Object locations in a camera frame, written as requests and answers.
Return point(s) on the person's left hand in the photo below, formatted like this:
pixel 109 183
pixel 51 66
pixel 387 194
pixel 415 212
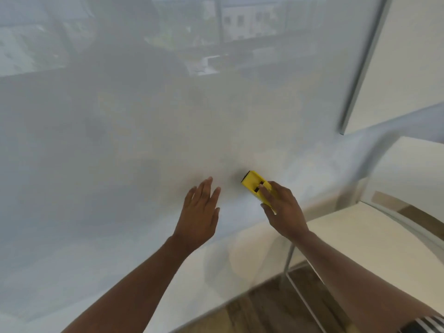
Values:
pixel 197 221

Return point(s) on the person's right hand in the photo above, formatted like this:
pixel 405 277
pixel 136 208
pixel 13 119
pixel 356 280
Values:
pixel 286 215

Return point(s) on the yellow eraser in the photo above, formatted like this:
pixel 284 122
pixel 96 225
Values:
pixel 251 182

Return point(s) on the white glass whiteboard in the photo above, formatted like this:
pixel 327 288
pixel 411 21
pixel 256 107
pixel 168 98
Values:
pixel 138 117

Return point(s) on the person's right forearm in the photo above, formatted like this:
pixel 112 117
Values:
pixel 364 291

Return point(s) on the person's left forearm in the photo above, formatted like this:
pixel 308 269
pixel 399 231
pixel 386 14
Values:
pixel 131 294

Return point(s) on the white chair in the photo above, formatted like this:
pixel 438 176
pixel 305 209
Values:
pixel 364 246

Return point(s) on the black white striped shirt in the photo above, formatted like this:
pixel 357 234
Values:
pixel 430 326

